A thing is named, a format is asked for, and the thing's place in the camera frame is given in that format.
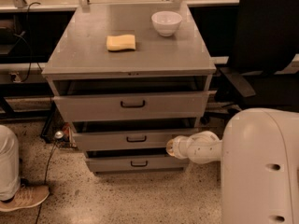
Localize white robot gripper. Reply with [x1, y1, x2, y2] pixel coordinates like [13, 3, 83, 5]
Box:
[166, 136, 188, 159]

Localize grey drawer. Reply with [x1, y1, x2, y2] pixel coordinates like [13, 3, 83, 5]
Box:
[54, 91, 208, 122]
[85, 147, 189, 174]
[73, 118, 198, 151]

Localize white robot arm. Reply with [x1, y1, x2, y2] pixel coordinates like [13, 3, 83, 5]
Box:
[166, 108, 299, 224]

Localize grey top drawer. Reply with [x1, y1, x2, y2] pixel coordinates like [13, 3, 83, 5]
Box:
[54, 91, 208, 122]

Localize grey bottom drawer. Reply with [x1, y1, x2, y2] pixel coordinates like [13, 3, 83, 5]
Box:
[85, 147, 189, 174]

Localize grey drawer cabinet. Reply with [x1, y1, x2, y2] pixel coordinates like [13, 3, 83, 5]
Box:
[41, 2, 217, 175]

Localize silver round knob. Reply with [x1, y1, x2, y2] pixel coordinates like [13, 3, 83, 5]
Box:
[54, 131, 64, 140]

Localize yellow sponge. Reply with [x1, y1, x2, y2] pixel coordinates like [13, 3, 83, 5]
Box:
[107, 35, 135, 51]

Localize white bowl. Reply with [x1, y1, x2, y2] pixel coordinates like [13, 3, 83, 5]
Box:
[151, 11, 182, 36]

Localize black office chair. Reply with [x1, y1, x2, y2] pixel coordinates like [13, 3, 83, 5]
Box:
[200, 0, 299, 124]

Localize tan sneaker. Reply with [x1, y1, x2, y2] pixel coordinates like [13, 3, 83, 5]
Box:
[0, 185, 50, 212]

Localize person leg white trousers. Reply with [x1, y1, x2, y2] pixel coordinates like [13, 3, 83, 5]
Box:
[0, 125, 21, 201]

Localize black floor cable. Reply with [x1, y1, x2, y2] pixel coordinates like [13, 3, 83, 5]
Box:
[35, 140, 60, 224]

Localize black hanging cable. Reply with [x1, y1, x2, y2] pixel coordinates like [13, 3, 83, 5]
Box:
[12, 2, 45, 83]

